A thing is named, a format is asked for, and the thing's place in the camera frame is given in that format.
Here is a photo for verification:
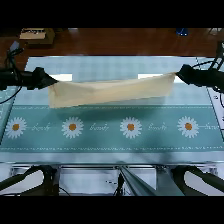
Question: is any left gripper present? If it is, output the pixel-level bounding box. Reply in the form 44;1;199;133
30;66;60;91

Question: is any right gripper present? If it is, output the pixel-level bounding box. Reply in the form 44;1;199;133
175;63;202;85

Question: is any cream garment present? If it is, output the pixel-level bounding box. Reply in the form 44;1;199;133
47;72;177;110

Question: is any blue object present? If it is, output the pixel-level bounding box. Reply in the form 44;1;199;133
175;28;190;37

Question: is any cardboard box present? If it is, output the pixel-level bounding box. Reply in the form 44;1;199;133
18;28;56;46

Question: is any black cable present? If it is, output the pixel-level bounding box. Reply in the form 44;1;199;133
0;85;23;105

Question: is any silver frame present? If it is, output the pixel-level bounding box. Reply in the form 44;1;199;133
0;86;224;197

